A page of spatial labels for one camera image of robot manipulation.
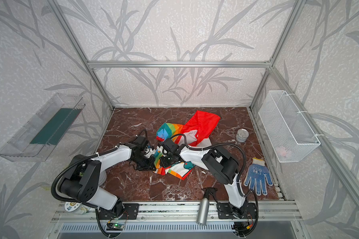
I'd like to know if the colourful rainbow hooded kids jacket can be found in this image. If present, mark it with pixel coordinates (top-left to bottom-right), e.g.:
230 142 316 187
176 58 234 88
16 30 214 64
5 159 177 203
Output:
154 111 220 180

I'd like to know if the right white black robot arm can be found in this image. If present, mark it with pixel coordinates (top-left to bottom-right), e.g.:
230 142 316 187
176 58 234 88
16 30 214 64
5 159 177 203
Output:
159 139 247 209

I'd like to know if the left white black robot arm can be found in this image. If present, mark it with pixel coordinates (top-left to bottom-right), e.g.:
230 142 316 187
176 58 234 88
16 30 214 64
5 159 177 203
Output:
51 135 154 215

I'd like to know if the silver spray bottle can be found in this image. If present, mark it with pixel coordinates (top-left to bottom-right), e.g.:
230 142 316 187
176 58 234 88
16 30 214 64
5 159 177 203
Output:
196 187 217 226

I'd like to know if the silver metal tin can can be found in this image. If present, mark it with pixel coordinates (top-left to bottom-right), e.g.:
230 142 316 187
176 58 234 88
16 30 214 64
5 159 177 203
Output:
236 128 249 143

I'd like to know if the blue white work glove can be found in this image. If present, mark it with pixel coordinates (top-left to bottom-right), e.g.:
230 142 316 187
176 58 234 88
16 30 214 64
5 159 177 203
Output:
244 158 274 196

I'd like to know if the pink item in basket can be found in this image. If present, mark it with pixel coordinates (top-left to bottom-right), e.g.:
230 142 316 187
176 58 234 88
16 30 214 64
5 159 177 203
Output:
276 146 291 160

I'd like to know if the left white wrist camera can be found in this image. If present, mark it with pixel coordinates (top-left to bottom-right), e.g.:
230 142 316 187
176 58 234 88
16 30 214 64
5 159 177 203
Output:
144 146 157 158

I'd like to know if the right black corrugated cable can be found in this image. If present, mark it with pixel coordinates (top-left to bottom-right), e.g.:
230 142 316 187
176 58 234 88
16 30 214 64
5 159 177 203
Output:
170 133 259 237

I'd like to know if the black corrugated cable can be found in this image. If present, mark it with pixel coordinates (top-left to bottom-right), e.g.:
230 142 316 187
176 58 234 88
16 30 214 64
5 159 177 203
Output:
170 133 259 237
50 128 149 209

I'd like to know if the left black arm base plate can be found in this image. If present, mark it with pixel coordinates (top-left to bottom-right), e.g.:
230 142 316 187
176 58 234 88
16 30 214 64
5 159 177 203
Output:
97 203 140 220

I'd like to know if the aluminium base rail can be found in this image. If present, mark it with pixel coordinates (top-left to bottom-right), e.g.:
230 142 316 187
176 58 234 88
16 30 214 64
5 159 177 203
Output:
51 200 303 223

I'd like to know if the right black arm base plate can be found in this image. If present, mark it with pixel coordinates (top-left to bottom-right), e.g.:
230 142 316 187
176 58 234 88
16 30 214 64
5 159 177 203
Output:
216 202 258 220

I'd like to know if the left black corrugated cable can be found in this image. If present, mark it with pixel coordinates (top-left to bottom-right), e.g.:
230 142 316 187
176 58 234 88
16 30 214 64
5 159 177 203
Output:
50 128 149 209

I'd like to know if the clear acrylic wall shelf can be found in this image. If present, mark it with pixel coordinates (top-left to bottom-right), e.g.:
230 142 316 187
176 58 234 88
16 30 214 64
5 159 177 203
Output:
0 93 85 162

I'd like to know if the white wire mesh basket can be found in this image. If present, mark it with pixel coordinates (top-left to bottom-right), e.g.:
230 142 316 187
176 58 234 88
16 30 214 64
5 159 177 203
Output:
259 90 321 163

